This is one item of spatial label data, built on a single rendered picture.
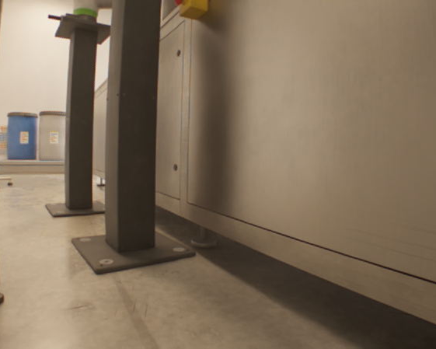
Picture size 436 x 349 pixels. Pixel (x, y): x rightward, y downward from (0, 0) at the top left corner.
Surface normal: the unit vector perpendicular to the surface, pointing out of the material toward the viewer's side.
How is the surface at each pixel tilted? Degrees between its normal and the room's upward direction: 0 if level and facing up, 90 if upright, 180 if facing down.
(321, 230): 90
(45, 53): 90
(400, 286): 90
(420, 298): 90
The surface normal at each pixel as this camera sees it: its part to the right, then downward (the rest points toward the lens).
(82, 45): 0.58, 0.04
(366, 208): -0.87, 0.00
